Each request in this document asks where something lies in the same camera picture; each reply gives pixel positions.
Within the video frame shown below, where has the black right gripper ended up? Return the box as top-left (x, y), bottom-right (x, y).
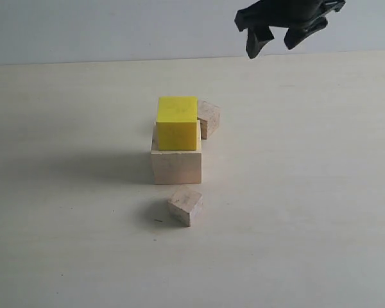
top-left (234, 0), bottom-right (346, 59)

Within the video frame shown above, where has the medium wooden cube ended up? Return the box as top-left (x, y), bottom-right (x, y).
top-left (198, 99), bottom-right (221, 139)

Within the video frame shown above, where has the yellow cube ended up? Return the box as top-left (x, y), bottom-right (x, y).
top-left (156, 96), bottom-right (198, 151)

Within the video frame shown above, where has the large pale wooden cube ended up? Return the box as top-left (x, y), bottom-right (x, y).
top-left (150, 121), bottom-right (202, 185)

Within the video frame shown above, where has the small wooden cube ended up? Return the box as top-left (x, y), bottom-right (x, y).
top-left (167, 185), bottom-right (203, 227)

